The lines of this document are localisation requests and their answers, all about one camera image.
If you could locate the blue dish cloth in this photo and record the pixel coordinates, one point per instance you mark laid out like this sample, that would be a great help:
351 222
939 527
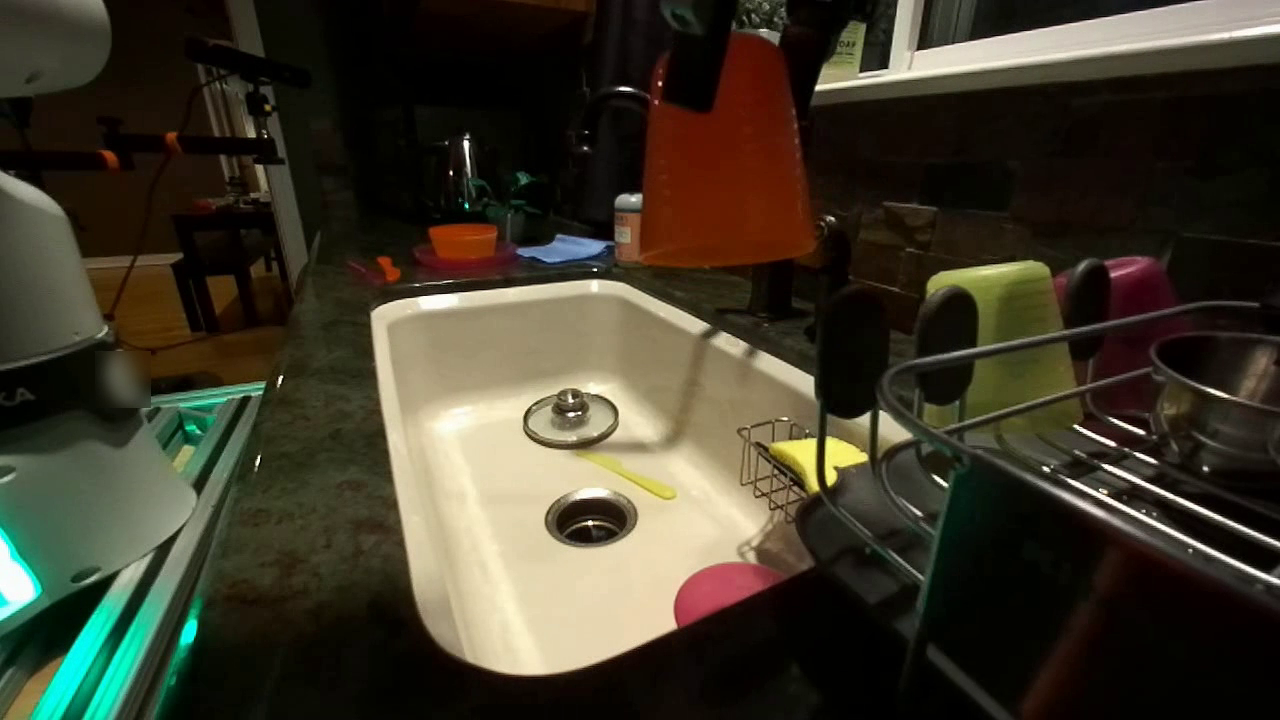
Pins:
563 250

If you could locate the pink plastic cup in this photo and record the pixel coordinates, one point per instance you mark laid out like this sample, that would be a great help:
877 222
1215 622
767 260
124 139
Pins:
720 595

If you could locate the stand with orange clamps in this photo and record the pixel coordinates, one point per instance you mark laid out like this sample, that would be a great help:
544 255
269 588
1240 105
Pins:
201 140

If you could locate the light green plastic cup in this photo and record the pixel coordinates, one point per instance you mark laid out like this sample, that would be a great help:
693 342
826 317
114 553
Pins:
1007 342

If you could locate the white kitchen sink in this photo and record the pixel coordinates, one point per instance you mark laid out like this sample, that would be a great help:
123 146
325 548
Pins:
466 535

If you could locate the orange plastic cup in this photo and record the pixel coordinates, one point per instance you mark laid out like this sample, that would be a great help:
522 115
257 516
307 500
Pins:
724 160

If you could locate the yellow sponge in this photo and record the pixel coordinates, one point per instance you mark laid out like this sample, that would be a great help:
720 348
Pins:
814 461

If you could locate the metal dish rack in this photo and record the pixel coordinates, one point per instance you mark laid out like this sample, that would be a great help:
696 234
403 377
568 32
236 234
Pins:
1064 494

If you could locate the metal sink drain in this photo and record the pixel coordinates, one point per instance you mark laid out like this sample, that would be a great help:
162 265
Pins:
591 516

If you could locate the stainless steel bowl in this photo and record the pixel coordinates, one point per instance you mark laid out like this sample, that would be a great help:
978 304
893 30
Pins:
1222 394

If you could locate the white window sill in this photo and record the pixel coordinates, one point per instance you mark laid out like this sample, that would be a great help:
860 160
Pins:
1064 44

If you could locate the yellow-green plastic utensil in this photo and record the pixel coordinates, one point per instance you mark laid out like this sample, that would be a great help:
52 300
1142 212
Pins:
632 478

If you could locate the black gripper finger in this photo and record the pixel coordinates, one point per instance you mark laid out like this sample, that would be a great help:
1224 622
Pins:
696 60
814 44

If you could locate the dark wooden stool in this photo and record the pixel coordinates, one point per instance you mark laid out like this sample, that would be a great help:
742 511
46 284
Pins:
220 255

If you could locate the dark kitchen faucet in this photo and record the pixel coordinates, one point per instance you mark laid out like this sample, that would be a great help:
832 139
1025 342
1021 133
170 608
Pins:
772 284

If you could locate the magenta plastic cup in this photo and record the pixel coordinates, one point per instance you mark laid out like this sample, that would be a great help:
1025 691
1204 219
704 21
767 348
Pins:
1135 323

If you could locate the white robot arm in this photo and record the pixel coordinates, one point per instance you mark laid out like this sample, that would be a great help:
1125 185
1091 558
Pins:
52 304

